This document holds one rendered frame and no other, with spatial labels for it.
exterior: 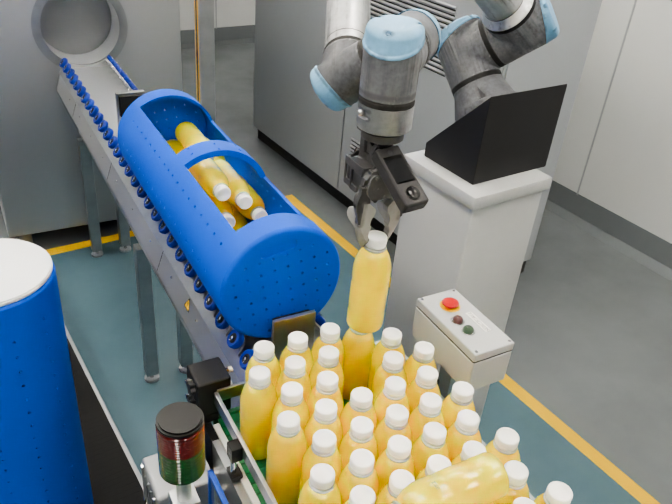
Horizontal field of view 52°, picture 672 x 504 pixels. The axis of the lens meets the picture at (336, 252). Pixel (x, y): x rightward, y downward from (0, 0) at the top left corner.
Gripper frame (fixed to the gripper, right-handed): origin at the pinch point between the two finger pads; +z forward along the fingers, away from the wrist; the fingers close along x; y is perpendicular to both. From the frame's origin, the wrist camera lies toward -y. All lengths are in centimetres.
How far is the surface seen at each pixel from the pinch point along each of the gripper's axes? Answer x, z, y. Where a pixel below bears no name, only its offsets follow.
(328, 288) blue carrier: -5.1, 27.5, 23.3
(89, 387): 39, 118, 111
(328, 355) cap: 8.2, 23.2, -0.9
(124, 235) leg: 0, 123, 219
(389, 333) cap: -6.1, 23.3, 0.1
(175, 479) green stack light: 44, 15, -23
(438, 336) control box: -17.8, 26.8, -1.3
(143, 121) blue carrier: 16, 13, 96
